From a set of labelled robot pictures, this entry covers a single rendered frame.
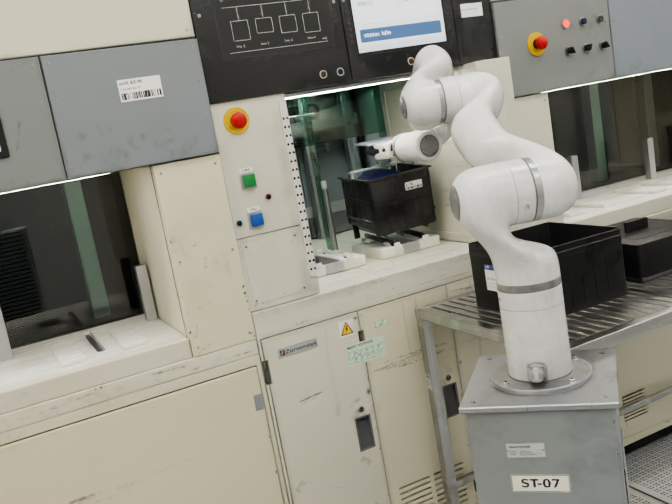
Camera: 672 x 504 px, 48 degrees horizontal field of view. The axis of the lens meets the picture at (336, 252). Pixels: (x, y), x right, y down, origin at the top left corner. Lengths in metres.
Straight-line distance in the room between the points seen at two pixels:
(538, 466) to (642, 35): 1.64
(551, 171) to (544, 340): 0.31
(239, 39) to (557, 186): 0.91
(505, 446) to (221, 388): 0.80
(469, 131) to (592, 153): 1.65
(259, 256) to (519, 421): 0.83
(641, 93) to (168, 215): 2.13
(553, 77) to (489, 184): 1.10
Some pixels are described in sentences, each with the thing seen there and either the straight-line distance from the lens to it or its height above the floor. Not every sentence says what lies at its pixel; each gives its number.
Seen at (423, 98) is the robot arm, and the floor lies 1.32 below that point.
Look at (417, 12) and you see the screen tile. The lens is 2.19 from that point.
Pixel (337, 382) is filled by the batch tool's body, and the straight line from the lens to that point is 2.10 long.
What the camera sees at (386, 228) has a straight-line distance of 2.34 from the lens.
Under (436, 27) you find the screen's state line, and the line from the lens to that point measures 2.22.
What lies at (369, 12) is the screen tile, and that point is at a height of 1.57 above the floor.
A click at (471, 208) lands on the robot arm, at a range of 1.38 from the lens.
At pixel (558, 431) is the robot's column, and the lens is 1.45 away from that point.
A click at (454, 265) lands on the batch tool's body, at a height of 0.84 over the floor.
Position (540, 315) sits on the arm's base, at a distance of 1.45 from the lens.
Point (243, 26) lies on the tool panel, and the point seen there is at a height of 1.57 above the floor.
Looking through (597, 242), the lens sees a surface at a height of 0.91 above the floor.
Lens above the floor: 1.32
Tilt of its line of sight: 10 degrees down
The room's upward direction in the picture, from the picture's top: 10 degrees counter-clockwise
